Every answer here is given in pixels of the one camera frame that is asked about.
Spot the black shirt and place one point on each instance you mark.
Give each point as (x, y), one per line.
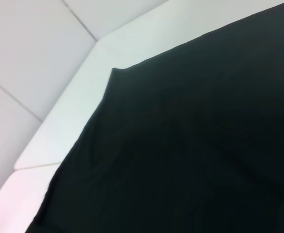
(180, 145)

